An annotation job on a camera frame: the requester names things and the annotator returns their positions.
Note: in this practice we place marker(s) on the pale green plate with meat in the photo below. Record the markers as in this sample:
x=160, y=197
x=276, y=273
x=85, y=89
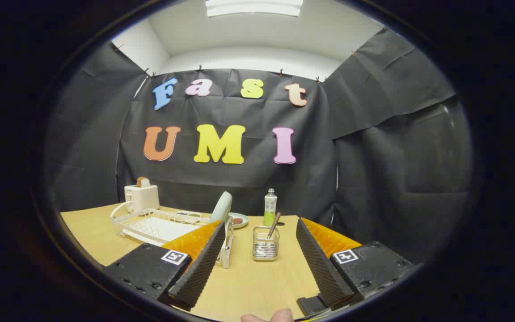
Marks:
x=242, y=224

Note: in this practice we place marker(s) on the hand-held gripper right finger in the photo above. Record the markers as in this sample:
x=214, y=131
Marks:
x=322, y=268

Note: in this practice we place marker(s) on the white toaster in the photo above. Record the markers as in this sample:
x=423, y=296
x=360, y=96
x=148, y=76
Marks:
x=143, y=197

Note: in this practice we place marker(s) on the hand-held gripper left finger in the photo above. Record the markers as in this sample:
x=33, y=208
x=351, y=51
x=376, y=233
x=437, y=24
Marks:
x=201, y=268

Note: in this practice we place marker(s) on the white divided grain tray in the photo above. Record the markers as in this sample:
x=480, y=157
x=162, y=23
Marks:
x=187, y=213

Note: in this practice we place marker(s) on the ceiling light panel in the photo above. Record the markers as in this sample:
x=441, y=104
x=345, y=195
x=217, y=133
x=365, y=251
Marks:
x=253, y=6

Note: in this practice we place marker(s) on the green white drink bottle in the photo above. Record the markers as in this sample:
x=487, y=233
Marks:
x=270, y=208

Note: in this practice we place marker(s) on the black backdrop cloth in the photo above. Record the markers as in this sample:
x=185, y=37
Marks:
x=239, y=179

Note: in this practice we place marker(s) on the brown bread slice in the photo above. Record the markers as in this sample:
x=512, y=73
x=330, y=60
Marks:
x=143, y=181

